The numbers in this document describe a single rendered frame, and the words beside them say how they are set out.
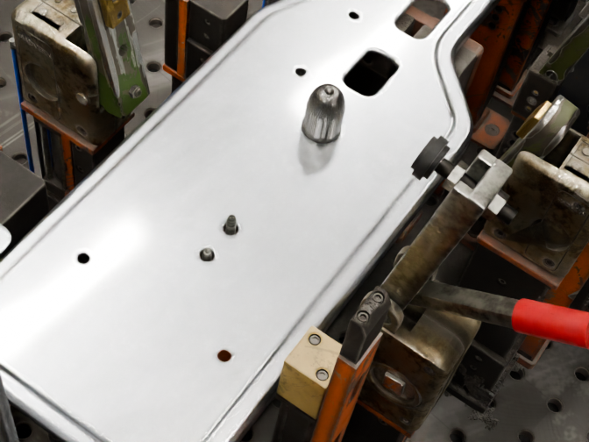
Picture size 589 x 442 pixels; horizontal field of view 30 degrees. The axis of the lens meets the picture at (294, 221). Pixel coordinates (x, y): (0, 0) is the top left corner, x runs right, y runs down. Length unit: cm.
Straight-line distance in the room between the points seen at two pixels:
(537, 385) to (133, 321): 51
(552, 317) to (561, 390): 49
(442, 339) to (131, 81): 33
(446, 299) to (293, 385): 12
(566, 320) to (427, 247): 9
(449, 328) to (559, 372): 43
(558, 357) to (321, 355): 51
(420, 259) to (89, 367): 25
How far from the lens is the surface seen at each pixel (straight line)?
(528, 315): 70
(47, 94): 97
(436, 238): 67
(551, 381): 118
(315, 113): 88
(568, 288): 105
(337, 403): 67
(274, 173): 88
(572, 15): 148
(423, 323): 77
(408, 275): 71
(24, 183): 89
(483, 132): 132
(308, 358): 72
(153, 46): 135
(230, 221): 83
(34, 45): 92
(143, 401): 78
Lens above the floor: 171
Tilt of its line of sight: 57 degrees down
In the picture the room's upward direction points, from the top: 11 degrees clockwise
